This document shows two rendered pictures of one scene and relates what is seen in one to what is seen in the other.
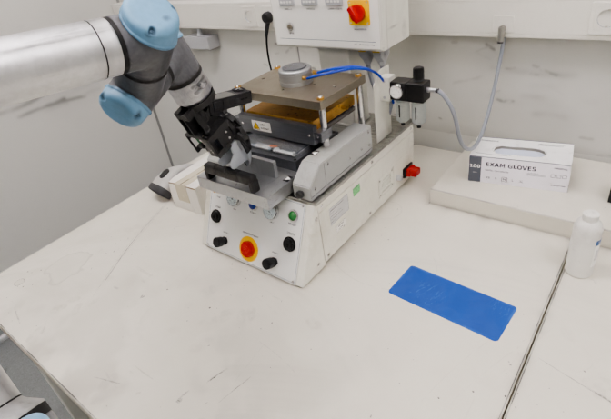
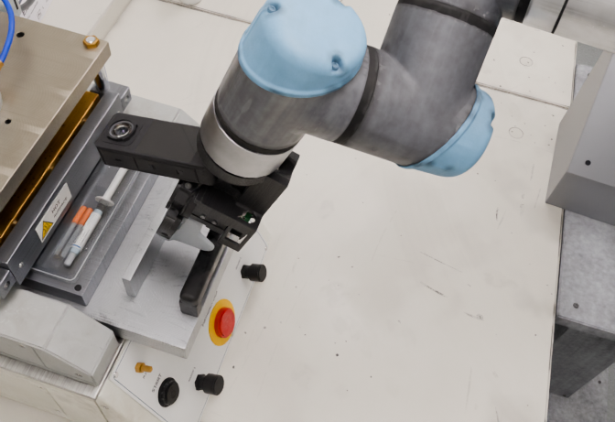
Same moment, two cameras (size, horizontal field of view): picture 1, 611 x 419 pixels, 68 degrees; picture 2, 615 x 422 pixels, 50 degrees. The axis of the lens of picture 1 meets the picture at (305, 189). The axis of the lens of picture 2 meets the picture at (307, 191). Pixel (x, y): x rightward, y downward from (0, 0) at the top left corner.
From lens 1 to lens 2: 1.10 m
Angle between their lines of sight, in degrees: 81
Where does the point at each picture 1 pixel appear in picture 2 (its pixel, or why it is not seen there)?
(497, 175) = (35, 16)
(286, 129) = (90, 151)
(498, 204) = (92, 28)
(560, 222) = not seen: outside the picture
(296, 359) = (381, 212)
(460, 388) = not seen: hidden behind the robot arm
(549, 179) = not seen: outside the picture
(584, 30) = not seen: outside the picture
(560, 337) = not seen: hidden behind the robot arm
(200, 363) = (426, 318)
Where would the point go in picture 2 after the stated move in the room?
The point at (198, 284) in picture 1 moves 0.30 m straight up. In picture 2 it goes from (295, 401) to (316, 303)
